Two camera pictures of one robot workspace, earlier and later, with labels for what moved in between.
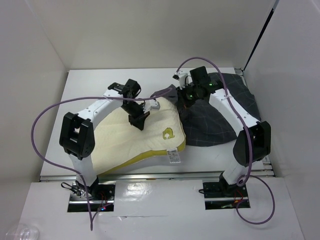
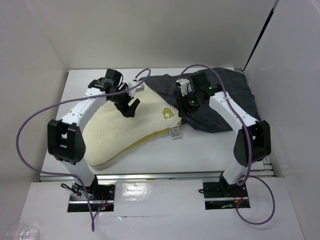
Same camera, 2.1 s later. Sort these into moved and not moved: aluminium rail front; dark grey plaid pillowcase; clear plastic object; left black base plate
Moved: dark grey plaid pillowcase
Not moved: left black base plate; aluminium rail front; clear plastic object
